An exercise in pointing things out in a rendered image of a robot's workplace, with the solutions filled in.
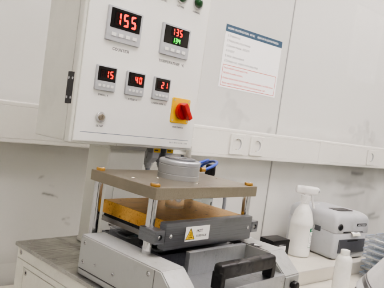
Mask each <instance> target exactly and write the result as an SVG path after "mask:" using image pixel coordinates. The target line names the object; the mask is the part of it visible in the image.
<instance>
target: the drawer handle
mask: <svg viewBox="0 0 384 288"><path fill-rule="evenodd" d="M275 268H276V256H275V255H274V254H270V253H266V254H260V255H255V256H251V257H245V258H240V259H234V260H230V261H224V262H218V263H216V264H215V266H214V270H213V273H212V278H211V287H212V288H225V280H226V279H230V278H235V277H239V276H242V275H247V274H251V273H256V272H259V271H262V275H265V276H267V277H270V278H272V277H274V275H275Z"/></svg>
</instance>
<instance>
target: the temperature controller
mask: <svg viewBox="0 0 384 288"><path fill-rule="evenodd" d="M171 35H172V36H175V37H178V38H182V39H183V30H181V29H178V28H176V27H172V32H171Z"/></svg>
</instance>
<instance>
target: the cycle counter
mask: <svg viewBox="0 0 384 288"><path fill-rule="evenodd" d="M137 24H138V17H137V16H134V15H131V14H128V13H125V12H122V11H119V10H115V19H114V26H118V27H121V28H124V29H128V30H131V31H135V32H137Z"/></svg>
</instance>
